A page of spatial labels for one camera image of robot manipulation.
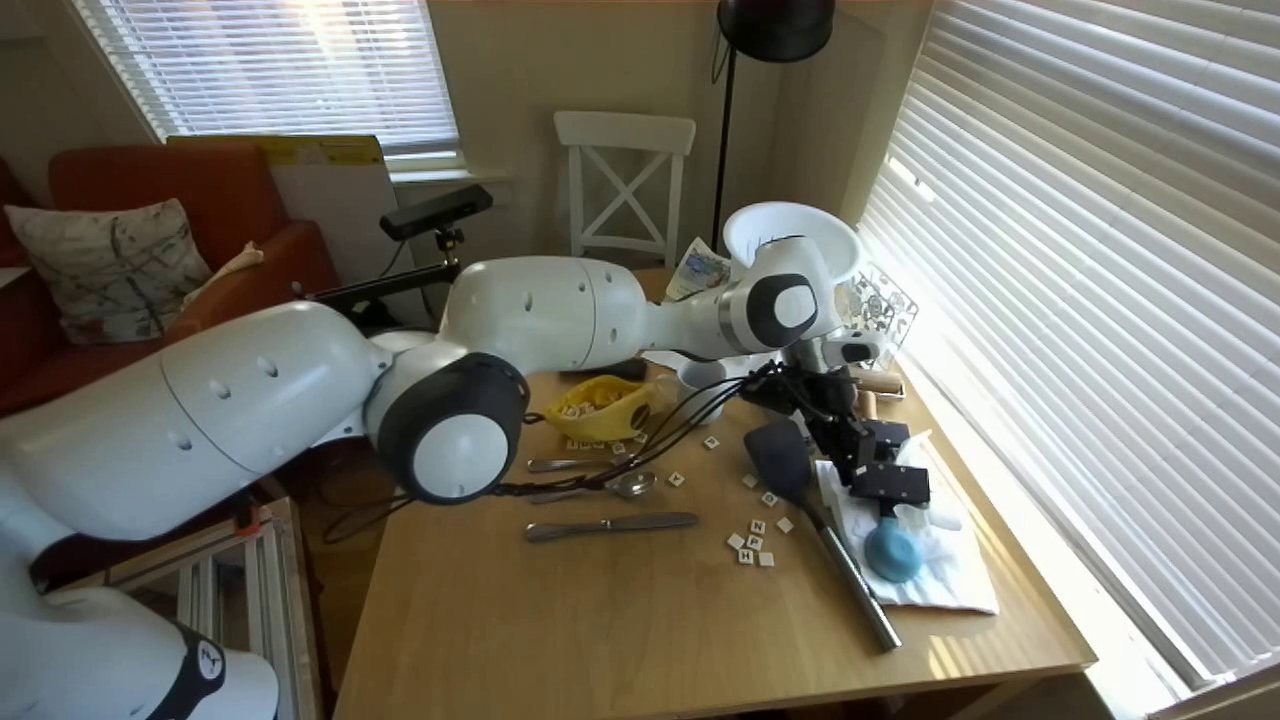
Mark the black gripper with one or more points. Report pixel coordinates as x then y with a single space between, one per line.
825 401

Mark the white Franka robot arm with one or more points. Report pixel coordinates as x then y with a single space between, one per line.
200 414

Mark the wooden roller tool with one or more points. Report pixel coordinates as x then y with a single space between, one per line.
881 382

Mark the white letter tile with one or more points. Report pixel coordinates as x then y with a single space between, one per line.
786 525
710 440
757 525
732 540
678 478
744 559
754 544
768 499
767 559
749 483

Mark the patterned metal napkin holder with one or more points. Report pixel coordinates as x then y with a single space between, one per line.
884 314

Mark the white colander bowl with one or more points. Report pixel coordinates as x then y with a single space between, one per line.
801 226

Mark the silver spoon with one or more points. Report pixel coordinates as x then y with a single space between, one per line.
624 490

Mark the white and blue packet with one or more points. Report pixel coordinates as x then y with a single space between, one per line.
697 272

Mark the large white window blinds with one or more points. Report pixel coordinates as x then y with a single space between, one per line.
1092 294

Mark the silver table knife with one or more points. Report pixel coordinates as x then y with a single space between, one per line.
601 525

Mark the silver fork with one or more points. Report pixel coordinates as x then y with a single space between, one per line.
564 465

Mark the white wooden chair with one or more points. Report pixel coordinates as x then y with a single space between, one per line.
624 128

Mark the black floor lamp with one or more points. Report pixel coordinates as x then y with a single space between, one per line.
777 26

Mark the white wooden rack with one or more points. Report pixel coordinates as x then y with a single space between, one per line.
253 602

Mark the orange sofa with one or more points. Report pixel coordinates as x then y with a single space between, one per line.
225 184

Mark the small white window blinds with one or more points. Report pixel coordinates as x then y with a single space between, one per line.
265 64

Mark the patterned white cushion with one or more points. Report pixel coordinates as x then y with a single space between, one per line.
104 264

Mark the black camera on stand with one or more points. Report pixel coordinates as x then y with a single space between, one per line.
438 209

